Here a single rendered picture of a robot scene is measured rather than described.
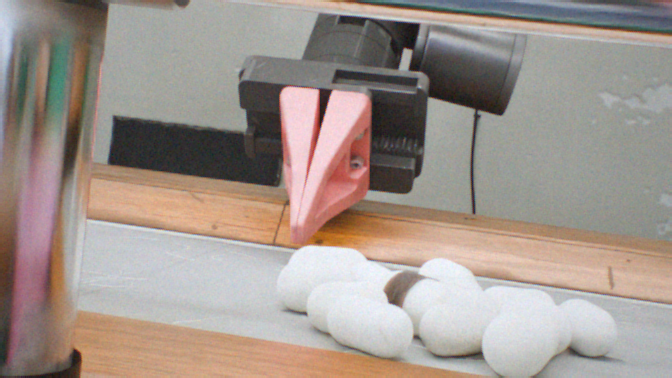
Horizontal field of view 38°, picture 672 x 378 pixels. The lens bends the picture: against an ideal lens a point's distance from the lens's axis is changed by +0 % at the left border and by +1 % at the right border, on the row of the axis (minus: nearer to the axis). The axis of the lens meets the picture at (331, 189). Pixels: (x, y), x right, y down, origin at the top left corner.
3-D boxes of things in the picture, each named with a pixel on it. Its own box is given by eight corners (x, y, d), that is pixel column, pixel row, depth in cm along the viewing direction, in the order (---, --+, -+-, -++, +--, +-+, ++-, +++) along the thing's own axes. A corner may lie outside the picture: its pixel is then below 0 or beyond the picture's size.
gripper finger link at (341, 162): (344, 189, 44) (377, 71, 51) (195, 170, 45) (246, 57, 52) (345, 288, 49) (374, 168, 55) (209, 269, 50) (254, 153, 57)
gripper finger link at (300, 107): (397, 195, 44) (422, 76, 50) (244, 176, 45) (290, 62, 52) (392, 294, 48) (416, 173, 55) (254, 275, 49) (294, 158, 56)
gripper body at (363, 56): (425, 93, 50) (441, 16, 55) (234, 72, 51) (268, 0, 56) (419, 186, 54) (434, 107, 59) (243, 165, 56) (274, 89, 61)
